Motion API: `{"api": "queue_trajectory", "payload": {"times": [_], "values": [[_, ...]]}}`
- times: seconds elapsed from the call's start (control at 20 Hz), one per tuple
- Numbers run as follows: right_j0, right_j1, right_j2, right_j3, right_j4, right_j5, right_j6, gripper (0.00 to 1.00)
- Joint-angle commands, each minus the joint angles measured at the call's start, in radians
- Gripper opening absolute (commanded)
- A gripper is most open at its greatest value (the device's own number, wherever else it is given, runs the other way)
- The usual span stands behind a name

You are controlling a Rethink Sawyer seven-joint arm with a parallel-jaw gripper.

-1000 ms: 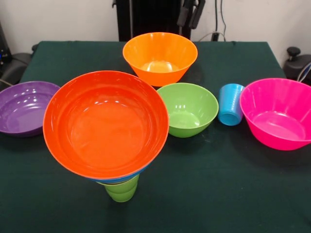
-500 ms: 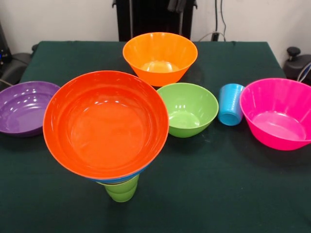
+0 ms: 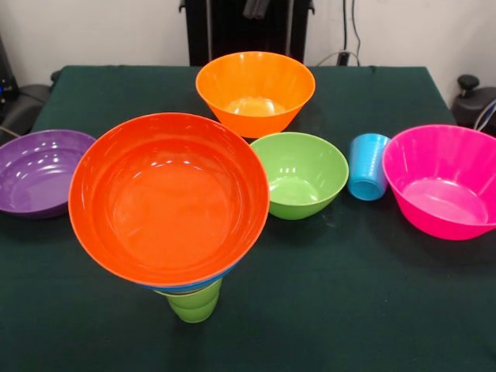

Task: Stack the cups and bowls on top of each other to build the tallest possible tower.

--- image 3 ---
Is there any white cable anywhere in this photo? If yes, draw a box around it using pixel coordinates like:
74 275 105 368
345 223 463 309
315 50 343 67

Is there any large yellow-orange bowl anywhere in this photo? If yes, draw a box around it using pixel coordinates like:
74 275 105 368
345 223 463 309
195 51 316 140

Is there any black equipment box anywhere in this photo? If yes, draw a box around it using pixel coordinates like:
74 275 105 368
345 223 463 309
0 34 20 108

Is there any blue cup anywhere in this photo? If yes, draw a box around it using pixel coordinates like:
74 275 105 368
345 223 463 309
346 133 391 202

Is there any blue bowl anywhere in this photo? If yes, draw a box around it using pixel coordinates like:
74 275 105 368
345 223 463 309
139 259 249 295

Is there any grey chair with black knob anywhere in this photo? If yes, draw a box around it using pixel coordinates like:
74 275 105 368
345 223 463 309
451 74 496 135

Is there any wide purple bowl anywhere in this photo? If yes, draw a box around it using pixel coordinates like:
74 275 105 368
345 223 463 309
0 129 98 220

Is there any large pink bowl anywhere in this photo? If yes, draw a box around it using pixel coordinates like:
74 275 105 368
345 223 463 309
381 124 496 242

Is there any stack of green cups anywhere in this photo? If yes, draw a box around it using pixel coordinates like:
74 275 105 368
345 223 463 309
165 277 224 324

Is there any wide red-orange bowl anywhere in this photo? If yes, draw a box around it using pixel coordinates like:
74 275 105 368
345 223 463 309
67 112 270 288

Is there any dark green tablecloth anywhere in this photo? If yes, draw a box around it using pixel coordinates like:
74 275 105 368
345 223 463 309
0 64 496 372

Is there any black wall cable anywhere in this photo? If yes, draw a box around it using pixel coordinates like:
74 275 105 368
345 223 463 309
343 0 363 67

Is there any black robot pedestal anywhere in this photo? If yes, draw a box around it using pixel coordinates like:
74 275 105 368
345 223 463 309
178 0 315 67

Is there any large green bowl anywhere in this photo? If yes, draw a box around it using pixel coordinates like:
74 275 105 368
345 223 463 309
250 132 350 221

